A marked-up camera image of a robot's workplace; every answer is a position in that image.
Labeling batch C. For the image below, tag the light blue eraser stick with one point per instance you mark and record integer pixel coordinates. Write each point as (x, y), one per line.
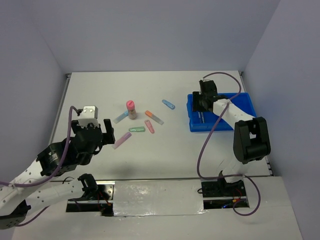
(168, 104)

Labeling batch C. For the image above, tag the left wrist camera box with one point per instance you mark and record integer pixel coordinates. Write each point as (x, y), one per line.
(88, 116)

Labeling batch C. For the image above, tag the pink clear tube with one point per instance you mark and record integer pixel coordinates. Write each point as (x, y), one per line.
(121, 140)

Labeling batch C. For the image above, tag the pink capped glue bottle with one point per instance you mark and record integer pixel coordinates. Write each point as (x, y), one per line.
(130, 105)

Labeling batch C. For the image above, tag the pink correction tape stick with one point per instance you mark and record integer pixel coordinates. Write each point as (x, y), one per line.
(149, 126)

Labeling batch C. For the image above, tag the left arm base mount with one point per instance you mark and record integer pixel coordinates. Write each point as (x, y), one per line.
(96, 197)

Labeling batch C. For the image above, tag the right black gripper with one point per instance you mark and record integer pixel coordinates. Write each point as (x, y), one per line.
(196, 106)

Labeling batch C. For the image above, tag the green eraser stick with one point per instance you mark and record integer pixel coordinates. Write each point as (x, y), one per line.
(137, 129)

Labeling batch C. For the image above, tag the blue capped clear tube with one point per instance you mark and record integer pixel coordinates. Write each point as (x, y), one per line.
(120, 117)

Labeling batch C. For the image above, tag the orange capped clear tube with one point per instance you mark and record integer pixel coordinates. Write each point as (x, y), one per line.
(154, 117)

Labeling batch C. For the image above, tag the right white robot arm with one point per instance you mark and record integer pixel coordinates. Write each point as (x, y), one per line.
(251, 140)

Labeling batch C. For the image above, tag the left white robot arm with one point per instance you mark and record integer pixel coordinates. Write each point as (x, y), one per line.
(24, 195)

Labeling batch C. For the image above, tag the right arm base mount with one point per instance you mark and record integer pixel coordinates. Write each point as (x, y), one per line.
(222, 195)

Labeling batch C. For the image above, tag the blue divided plastic bin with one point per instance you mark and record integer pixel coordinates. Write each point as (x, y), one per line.
(241, 108)

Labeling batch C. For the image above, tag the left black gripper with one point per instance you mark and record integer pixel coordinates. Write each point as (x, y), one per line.
(110, 129)

